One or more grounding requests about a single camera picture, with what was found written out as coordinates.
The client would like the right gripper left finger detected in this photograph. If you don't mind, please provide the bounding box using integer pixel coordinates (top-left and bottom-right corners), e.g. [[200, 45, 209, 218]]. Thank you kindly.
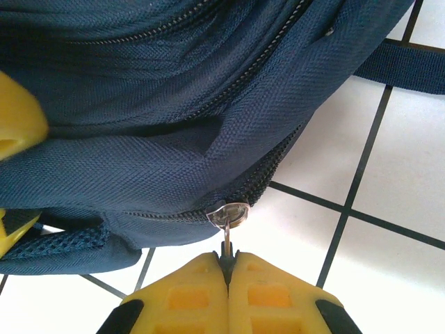
[[93, 252, 230, 334]]

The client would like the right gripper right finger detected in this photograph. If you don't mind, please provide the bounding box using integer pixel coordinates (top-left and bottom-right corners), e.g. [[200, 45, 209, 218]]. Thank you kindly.
[[227, 250, 364, 334]]

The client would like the navy blue backpack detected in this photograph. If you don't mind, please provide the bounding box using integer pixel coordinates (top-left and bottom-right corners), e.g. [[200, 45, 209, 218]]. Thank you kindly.
[[0, 0, 445, 276]]

